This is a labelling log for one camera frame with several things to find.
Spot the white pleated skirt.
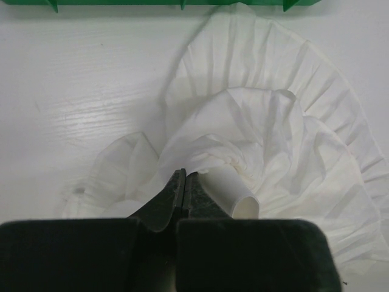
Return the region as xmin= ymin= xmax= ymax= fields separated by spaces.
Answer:
xmin=63 ymin=4 xmax=388 ymax=266

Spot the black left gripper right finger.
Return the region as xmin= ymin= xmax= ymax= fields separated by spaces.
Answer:
xmin=176 ymin=174 xmax=342 ymax=291

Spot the green plastic bin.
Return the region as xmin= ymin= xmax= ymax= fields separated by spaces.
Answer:
xmin=2 ymin=0 xmax=320 ymax=13

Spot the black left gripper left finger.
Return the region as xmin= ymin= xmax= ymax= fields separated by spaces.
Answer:
xmin=1 ymin=170 xmax=185 ymax=291

